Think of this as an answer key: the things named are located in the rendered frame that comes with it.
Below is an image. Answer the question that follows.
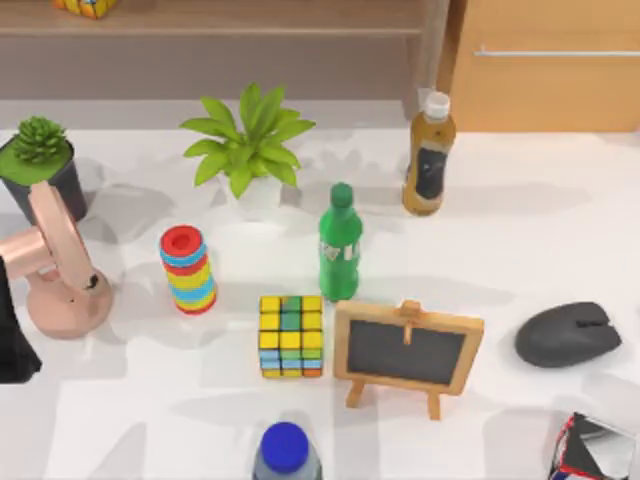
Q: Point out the wooden open shelf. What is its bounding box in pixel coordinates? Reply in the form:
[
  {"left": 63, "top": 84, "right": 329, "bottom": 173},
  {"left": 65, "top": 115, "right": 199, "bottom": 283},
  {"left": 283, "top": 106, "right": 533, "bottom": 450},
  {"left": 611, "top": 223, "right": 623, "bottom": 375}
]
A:
[{"left": 0, "top": 0, "right": 470, "bottom": 103}]

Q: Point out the clear bottle with blue cap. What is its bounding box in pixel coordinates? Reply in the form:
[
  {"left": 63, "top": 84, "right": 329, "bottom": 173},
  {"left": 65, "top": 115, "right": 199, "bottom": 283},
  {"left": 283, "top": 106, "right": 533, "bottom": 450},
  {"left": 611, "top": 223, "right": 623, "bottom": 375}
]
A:
[{"left": 251, "top": 421, "right": 324, "bottom": 480}]

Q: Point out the succulent in black pot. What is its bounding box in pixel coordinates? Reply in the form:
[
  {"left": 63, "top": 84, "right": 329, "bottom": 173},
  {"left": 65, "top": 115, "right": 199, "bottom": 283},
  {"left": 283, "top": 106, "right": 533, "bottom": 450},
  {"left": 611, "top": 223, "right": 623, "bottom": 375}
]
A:
[{"left": 0, "top": 116, "right": 88, "bottom": 226}]

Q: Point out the stack of coloured rings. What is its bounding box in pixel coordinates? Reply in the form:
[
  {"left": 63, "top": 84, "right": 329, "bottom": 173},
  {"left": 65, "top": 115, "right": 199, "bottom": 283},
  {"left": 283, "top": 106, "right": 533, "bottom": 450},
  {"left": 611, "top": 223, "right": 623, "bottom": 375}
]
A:
[{"left": 159, "top": 225, "right": 218, "bottom": 316}]

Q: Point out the black computer mouse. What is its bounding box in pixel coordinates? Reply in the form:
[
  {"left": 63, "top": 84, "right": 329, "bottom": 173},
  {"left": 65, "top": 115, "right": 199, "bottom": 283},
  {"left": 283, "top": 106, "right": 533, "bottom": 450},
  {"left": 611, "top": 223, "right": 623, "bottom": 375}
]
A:
[{"left": 515, "top": 301, "right": 624, "bottom": 370}]

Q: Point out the wooden framed blackboard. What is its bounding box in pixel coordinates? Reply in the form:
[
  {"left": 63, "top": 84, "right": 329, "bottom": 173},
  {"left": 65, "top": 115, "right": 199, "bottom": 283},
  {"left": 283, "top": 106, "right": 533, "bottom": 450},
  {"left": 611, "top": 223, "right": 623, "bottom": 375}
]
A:
[{"left": 333, "top": 299, "right": 485, "bottom": 422}]

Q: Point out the green bottle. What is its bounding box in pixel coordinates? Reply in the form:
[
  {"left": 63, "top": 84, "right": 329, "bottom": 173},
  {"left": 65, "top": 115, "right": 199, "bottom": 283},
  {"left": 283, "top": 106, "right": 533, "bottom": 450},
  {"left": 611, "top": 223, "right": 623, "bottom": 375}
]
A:
[{"left": 318, "top": 182, "right": 363, "bottom": 303}]

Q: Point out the leafy plant in white pot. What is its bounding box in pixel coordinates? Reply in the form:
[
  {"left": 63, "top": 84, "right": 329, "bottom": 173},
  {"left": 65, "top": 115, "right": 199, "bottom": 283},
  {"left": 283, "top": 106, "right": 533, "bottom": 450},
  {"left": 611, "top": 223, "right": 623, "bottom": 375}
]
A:
[{"left": 178, "top": 82, "right": 318, "bottom": 211}]

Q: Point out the long metal handle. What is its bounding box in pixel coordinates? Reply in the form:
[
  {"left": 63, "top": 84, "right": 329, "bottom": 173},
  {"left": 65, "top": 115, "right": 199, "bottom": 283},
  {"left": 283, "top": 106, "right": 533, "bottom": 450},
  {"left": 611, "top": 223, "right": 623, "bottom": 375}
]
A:
[{"left": 473, "top": 45, "right": 640, "bottom": 59}]

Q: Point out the wooden cupboard door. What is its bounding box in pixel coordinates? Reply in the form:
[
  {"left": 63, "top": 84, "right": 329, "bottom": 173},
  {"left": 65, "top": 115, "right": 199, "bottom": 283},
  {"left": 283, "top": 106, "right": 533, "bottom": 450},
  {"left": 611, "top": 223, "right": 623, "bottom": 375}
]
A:
[{"left": 435, "top": 0, "right": 640, "bottom": 134}]

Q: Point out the brown bottle with white cap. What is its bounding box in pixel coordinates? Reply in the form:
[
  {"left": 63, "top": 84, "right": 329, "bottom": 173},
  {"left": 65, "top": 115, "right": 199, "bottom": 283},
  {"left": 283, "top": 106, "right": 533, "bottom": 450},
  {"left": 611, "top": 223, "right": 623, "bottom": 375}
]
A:
[{"left": 402, "top": 90, "right": 457, "bottom": 218}]

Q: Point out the colourful puzzle cube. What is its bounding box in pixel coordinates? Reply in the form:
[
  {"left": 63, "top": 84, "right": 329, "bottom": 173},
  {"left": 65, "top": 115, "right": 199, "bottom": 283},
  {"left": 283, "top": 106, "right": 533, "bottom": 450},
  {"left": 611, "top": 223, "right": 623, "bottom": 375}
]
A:
[{"left": 258, "top": 295, "right": 325, "bottom": 379}]

